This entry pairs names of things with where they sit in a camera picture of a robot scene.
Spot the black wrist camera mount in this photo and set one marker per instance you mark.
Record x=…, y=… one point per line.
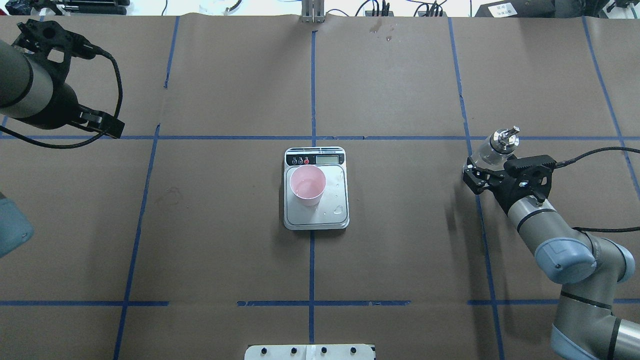
x=532, y=176

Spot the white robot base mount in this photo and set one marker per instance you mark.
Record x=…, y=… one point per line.
x=335, y=351

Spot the aluminium frame post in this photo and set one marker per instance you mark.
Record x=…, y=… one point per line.
x=313, y=11

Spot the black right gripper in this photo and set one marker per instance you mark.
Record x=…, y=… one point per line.
x=504, y=194

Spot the clear glass sauce bottle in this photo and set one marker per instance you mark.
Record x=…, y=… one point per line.
x=501, y=144

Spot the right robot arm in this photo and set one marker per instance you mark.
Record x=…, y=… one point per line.
x=587, y=267

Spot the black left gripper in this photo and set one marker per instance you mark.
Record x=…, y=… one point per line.
x=64, y=106

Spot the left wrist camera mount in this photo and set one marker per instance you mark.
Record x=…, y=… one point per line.
x=52, y=47

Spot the digital kitchen scale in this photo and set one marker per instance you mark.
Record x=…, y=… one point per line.
x=332, y=213

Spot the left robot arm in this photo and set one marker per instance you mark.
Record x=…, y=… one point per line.
x=29, y=94

